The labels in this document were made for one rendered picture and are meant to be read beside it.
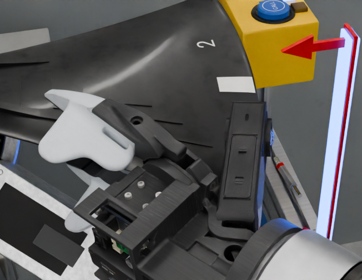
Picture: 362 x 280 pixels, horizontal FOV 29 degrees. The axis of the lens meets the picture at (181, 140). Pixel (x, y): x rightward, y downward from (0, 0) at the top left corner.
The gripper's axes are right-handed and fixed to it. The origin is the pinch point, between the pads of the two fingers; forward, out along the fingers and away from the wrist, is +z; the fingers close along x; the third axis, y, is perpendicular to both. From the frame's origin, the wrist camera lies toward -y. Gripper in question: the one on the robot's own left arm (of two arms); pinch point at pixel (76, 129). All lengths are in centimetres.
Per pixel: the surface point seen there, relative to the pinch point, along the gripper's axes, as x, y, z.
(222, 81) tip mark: 3.0, -13.5, -3.3
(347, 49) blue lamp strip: 2.6, -22.8, -9.9
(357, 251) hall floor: 128, -90, 20
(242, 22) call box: 14.5, -34.3, 11.3
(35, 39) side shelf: 36, -34, 59
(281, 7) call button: 14.0, -38.8, 8.7
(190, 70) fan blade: 2.1, -12.3, -0.8
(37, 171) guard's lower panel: 73, -30, 69
